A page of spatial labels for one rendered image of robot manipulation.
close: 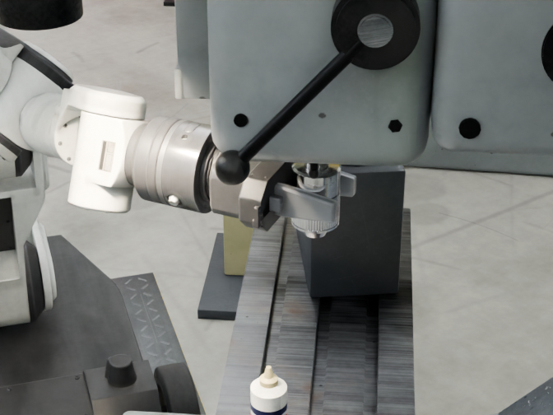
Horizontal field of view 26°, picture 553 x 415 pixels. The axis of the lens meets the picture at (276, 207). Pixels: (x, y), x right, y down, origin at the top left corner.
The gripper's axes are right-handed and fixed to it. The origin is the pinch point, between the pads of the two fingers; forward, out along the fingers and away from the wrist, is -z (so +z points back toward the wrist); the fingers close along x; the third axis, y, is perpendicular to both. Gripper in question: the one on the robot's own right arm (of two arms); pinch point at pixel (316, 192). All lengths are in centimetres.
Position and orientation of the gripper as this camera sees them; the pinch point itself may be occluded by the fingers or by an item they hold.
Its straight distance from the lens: 115.5
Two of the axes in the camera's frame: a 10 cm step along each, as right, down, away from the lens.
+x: 4.0, -4.5, 8.0
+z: -9.2, -2.0, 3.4
